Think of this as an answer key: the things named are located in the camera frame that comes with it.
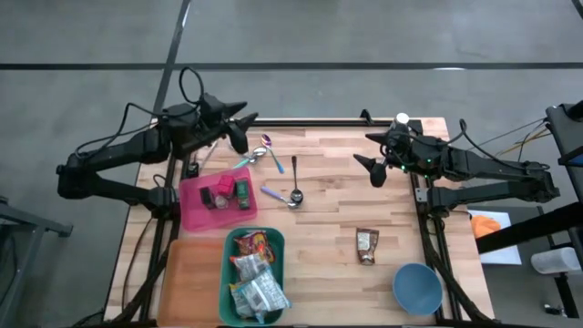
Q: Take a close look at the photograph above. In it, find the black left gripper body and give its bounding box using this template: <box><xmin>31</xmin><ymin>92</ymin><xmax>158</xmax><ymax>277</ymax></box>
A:
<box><xmin>196</xmin><ymin>92</ymin><xmax>232</xmax><ymax>142</ymax></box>

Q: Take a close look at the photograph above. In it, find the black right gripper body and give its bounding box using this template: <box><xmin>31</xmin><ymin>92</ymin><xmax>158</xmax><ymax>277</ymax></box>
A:
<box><xmin>384</xmin><ymin>128</ymin><xmax>429</xmax><ymax>178</ymax></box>

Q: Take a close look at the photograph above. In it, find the red paprika tin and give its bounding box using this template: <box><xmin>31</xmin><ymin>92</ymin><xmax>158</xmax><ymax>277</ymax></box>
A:
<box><xmin>216</xmin><ymin>175</ymin><xmax>237</xmax><ymax>198</ymax></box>

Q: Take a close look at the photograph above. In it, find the purple handled silver spoon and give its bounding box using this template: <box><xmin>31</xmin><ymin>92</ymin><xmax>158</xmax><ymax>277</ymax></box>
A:
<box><xmin>260</xmin><ymin>185</ymin><xmax>300</xmax><ymax>210</ymax></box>

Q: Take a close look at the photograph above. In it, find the dark green tin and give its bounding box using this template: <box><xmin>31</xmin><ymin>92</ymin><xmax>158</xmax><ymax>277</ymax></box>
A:
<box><xmin>199</xmin><ymin>186</ymin><xmax>216</xmax><ymax>210</ymax></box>

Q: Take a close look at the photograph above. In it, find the long black spoon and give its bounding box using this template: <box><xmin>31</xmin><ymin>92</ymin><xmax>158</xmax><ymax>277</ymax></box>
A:
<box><xmin>290</xmin><ymin>155</ymin><xmax>305</xmax><ymax>204</ymax></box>

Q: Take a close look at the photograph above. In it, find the red orange noodle packet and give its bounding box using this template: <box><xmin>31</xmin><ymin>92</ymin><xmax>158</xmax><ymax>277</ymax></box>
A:
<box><xmin>234</xmin><ymin>231</ymin><xmax>276</xmax><ymax>264</ymax></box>

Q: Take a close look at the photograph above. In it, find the white yellow snack packet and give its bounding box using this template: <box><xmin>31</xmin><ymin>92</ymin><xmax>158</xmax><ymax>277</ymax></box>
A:
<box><xmin>229</xmin><ymin>253</ymin><xmax>271</xmax><ymax>282</ymax></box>

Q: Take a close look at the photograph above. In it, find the silver clear snack packet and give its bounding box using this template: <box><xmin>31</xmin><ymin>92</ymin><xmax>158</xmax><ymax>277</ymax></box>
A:
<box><xmin>240</xmin><ymin>267</ymin><xmax>292</xmax><ymax>320</ymax></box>

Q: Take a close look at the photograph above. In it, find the yellow creamy chicken noodle packet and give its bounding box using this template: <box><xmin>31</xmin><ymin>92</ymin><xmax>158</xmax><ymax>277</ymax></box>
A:
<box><xmin>229</xmin><ymin>281</ymin><xmax>256</xmax><ymax>320</ymax></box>

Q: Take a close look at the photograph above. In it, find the brown snack packet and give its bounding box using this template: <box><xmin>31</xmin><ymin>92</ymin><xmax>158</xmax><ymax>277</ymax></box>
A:
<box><xmin>355</xmin><ymin>227</ymin><xmax>380</xmax><ymax>266</ymax></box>

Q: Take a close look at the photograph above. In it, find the pink plastic tray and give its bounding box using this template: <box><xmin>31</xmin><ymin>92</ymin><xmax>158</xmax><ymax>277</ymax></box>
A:
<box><xmin>179</xmin><ymin>166</ymin><xmax>259</xmax><ymax>233</ymax></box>

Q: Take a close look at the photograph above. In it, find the orange object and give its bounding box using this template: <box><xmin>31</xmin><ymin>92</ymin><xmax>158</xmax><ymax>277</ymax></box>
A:
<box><xmin>471</xmin><ymin>214</ymin><xmax>502</xmax><ymax>240</ymax></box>

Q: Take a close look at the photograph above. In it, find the teal plastic bin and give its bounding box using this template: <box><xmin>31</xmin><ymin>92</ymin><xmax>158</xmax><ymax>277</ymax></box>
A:
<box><xmin>218</xmin><ymin>226</ymin><xmax>286</xmax><ymax>327</ymax></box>

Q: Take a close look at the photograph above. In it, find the blue bowl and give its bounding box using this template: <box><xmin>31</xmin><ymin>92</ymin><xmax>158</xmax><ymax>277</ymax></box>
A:
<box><xmin>392</xmin><ymin>261</ymin><xmax>444</xmax><ymax>316</ymax></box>

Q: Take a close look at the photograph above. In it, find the black diagonal beam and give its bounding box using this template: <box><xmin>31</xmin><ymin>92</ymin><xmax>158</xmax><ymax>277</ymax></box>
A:
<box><xmin>476</xmin><ymin>200</ymin><xmax>583</xmax><ymax>256</ymax></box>

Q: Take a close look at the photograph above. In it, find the white paper sheet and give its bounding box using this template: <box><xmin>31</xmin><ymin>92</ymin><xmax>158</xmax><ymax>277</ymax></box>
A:
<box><xmin>467</xmin><ymin>209</ymin><xmax>523</xmax><ymax>266</ymax></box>

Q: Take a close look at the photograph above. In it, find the orange plastic tray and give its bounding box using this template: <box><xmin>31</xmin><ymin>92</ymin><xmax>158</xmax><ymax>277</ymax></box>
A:
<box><xmin>157</xmin><ymin>237</ymin><xmax>225</xmax><ymax>327</ymax></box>

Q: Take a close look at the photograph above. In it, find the black equipment cart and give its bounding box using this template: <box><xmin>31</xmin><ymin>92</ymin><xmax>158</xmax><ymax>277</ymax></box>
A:
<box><xmin>545</xmin><ymin>98</ymin><xmax>583</xmax><ymax>204</ymax></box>

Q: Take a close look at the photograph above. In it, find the white translucent container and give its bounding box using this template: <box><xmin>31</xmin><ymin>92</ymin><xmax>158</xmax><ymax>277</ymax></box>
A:
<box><xmin>530</xmin><ymin>246</ymin><xmax>582</xmax><ymax>275</ymax></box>

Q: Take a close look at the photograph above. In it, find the grey metal stand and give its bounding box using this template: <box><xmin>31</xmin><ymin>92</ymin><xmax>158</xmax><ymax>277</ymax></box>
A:
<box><xmin>0</xmin><ymin>194</ymin><xmax>74</xmax><ymax>328</ymax></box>

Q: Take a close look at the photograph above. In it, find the small black wheel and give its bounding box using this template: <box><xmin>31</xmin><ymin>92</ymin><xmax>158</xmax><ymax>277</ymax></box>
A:
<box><xmin>543</xmin><ymin>302</ymin><xmax>568</xmax><ymax>319</ymax></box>

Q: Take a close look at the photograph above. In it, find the teal handled silver spoon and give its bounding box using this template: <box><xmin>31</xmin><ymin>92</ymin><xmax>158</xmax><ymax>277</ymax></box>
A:
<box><xmin>233</xmin><ymin>147</ymin><xmax>268</xmax><ymax>170</ymax></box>

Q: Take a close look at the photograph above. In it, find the iridescent spoon blue handle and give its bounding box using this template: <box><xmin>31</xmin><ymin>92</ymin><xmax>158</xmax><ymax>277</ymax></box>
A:
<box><xmin>261</xmin><ymin>133</ymin><xmax>286</xmax><ymax>175</ymax></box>

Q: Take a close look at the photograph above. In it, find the thin grey handled utensil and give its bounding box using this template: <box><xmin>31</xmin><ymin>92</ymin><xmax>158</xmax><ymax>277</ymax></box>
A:
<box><xmin>200</xmin><ymin>141</ymin><xmax>220</xmax><ymax>170</ymax></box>

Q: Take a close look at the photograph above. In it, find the black aluminium table frame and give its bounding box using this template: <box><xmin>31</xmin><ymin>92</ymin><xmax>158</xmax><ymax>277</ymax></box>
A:
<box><xmin>108</xmin><ymin>108</ymin><xmax>497</xmax><ymax>328</ymax></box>

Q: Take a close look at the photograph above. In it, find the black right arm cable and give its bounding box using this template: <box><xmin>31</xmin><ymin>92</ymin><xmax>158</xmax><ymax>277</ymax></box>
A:
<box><xmin>458</xmin><ymin>118</ymin><xmax>541</xmax><ymax>172</ymax></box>

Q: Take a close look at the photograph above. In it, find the yellow grey wire bundle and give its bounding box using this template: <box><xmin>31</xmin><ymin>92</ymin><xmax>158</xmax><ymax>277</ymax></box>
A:
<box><xmin>473</xmin><ymin>118</ymin><xmax>552</xmax><ymax>159</ymax></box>

